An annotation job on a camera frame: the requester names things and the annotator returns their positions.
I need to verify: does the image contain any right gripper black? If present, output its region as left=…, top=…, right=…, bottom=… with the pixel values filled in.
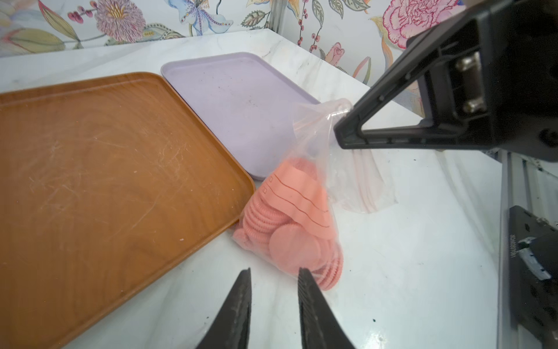
left=334, top=1, right=557, bottom=162

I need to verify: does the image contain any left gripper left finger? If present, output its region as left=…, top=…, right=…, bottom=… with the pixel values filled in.
left=196, top=268, right=252, bottom=349

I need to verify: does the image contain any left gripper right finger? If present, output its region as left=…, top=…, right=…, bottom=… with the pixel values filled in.
left=298, top=268, right=355, bottom=349

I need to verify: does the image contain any bag of pink cookies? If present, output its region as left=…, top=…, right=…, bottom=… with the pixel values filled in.
left=232, top=99, right=397, bottom=291

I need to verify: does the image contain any brown wooden tray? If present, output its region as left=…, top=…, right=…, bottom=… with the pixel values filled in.
left=1, top=72, right=255, bottom=348

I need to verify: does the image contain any lilac plastic tray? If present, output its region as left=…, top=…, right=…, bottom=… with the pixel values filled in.
left=161, top=52, right=319, bottom=180

